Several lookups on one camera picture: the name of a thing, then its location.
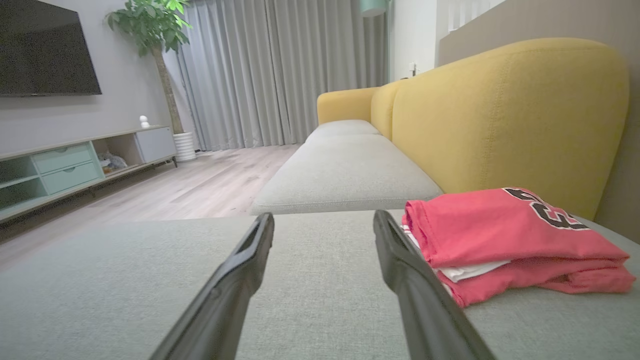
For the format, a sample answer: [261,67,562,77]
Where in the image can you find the large grey sofa seat cushion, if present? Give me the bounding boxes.
[0,209,640,360]

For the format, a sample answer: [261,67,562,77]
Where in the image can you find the white ribbed plant pot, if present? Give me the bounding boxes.
[172,131,197,162]

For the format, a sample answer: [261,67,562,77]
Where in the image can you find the grey cabinet door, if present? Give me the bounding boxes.
[135,127,177,163]

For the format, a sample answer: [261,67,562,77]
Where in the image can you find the long wooden tv cabinet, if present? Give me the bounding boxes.
[0,125,178,223]

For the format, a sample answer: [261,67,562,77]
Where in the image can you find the red white printed jersey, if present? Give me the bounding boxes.
[401,187,631,283]

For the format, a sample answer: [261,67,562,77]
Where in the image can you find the green leafy indoor tree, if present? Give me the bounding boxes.
[105,0,193,136]

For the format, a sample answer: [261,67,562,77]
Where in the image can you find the black flat screen television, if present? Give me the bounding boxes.
[0,0,102,97]

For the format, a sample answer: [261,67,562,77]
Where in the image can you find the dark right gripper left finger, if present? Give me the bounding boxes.
[150,212,275,360]

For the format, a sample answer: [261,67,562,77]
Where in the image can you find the clutter in cabinet shelf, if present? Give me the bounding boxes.
[97,151,128,173]

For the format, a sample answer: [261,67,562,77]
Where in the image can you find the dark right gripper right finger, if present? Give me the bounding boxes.
[373,209,496,360]

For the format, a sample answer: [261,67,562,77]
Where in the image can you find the mint green cabinet drawer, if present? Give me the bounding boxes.
[40,161,104,195]
[31,144,93,174]

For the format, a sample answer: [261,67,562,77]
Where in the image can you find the wide yellow sofa backrest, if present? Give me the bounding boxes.
[391,37,630,221]

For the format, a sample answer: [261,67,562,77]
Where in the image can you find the teal floor lamp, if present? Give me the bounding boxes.
[359,0,392,83]

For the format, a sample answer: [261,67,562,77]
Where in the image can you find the red shorts with white stripe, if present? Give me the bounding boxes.
[440,256,637,308]

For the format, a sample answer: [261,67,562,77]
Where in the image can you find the small grey sofa seat cushion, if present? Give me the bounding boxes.
[306,119,382,143]

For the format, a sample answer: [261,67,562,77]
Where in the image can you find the grey pleated curtain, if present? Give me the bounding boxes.
[177,0,391,152]

